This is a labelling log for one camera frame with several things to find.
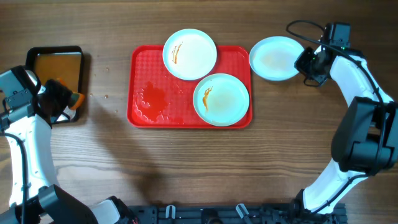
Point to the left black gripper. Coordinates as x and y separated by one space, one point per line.
64 96

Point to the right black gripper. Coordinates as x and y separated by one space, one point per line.
300 65

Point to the orange green sponge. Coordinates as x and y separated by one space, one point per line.
72 99

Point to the white plate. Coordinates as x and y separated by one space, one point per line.
221 100
274 58
189 54

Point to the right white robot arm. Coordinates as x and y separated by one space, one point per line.
365 142

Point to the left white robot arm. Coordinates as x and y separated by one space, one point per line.
31 110

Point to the red plastic tray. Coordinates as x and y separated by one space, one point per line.
157 99

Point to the black water basin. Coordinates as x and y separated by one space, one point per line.
65 62

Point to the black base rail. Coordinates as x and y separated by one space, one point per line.
264 214

